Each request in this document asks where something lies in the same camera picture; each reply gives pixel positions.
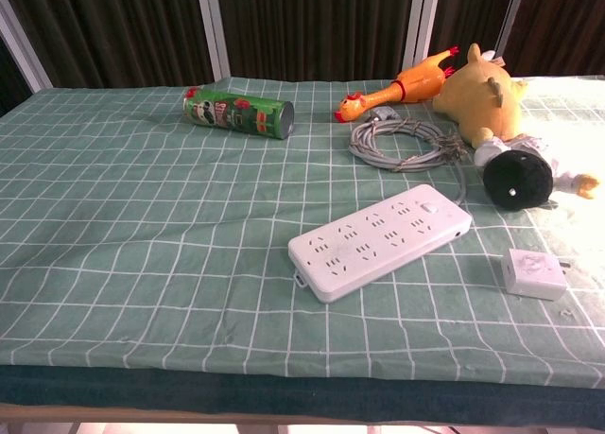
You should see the green chips can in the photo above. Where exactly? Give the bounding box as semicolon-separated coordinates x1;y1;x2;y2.
181;86;296;141

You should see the orange rubber chicken toy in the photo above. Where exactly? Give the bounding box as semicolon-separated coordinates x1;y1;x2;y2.
334;45;460;124

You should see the thin white frame post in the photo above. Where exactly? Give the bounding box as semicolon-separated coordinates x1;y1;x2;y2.
498;0;529;60

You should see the green checked tablecloth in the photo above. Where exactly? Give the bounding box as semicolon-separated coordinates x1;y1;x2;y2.
0;76;605;391

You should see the black haired plush doll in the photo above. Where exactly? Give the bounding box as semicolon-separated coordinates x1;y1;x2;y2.
473;133;601;212

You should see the dark green under cloth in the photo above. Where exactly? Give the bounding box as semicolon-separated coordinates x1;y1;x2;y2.
0;363;605;425

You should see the dark brown curtain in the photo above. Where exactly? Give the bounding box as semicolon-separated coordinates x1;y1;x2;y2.
505;0;605;78
2;0;214;90
427;0;519;71
215;0;420;81

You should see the grey coiled power cable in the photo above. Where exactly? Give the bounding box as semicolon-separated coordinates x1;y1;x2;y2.
348;106;469;206

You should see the white power strip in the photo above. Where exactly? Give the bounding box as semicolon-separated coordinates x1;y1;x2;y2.
287;183;474;304

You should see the yellow plush toy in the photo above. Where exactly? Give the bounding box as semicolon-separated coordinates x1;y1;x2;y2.
431;43;529;148

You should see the white plug adapter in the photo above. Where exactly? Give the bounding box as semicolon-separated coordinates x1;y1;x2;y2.
500;248;572;302

